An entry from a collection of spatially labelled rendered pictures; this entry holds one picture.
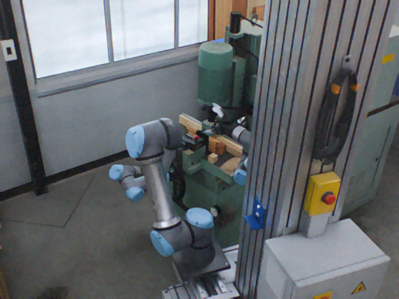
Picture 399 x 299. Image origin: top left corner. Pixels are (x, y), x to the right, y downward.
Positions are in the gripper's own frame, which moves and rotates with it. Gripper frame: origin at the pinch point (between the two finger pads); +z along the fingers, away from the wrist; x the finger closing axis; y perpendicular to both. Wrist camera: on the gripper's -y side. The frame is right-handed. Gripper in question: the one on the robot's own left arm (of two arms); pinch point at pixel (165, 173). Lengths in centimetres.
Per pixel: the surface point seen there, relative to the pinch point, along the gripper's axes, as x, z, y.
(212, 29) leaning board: -107, 117, -91
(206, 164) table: 6.6, 21.8, -10.0
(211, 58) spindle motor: -1, 1, -63
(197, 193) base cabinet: 0.1, 33.8, 10.4
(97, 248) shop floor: -59, 35, 83
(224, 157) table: 10.8, 28.9, -16.9
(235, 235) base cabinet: 16, 70, 31
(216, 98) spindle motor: 1.1, 14.3, -45.5
